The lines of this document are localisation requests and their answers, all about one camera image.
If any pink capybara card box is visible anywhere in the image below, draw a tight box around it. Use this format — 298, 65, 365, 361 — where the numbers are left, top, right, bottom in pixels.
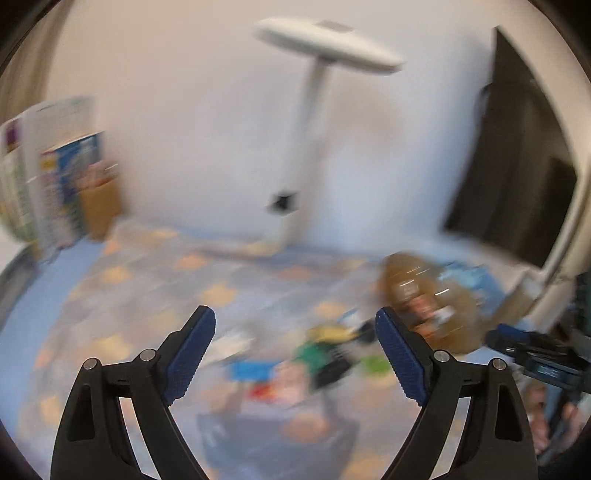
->
407, 294, 442, 323

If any light green translucent figurine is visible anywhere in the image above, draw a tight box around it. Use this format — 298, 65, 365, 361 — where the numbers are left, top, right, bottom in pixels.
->
360, 355, 393, 378

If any blue rectangular box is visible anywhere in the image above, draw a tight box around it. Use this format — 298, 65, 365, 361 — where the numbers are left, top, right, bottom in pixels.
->
228, 360, 279, 383

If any dark green translucent figurine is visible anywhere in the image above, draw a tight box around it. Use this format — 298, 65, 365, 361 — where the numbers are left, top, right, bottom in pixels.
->
294, 342, 332, 375

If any black ball toy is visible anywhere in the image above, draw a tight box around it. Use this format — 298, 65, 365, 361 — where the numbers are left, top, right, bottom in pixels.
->
358, 321, 377, 345

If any clear packet with sticker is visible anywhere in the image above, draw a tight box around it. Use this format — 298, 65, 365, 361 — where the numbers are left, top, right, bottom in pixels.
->
211, 332, 256, 360

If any yellow rectangular device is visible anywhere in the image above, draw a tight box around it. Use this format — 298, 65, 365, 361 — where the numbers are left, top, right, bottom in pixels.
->
305, 324, 360, 345

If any red lighter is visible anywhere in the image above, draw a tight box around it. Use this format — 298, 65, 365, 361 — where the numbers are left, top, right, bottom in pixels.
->
249, 383, 276, 403

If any black rectangular box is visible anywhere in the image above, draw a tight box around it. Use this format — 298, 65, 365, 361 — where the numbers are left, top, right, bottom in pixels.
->
314, 357, 356, 389

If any pink face toy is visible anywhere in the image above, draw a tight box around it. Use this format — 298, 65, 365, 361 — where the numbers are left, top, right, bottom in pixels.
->
270, 361, 311, 406

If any person right hand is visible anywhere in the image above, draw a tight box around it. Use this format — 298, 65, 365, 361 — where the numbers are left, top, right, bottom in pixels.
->
523, 386, 591, 455

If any blue tissue pack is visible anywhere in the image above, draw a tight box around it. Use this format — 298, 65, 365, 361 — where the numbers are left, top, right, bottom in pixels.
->
440, 261, 505, 307

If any amber ribbed glass bowl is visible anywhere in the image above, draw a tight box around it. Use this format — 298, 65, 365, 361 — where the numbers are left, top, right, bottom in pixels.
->
380, 252, 483, 355

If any black monitor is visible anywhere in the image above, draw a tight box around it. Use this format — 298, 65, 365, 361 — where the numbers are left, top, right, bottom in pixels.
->
444, 29, 577, 268

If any fan pattern table mat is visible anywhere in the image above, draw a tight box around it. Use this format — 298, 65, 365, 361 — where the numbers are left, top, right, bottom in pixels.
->
0, 218, 523, 480

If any cardboard pen holder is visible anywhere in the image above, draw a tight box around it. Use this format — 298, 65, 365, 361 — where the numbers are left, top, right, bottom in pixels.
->
78, 179, 124, 241

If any stack of books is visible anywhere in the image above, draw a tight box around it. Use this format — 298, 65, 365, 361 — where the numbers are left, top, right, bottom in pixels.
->
1, 95, 102, 261

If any white desk lamp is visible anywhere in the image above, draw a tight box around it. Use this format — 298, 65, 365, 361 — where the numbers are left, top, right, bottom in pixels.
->
235, 16, 406, 258

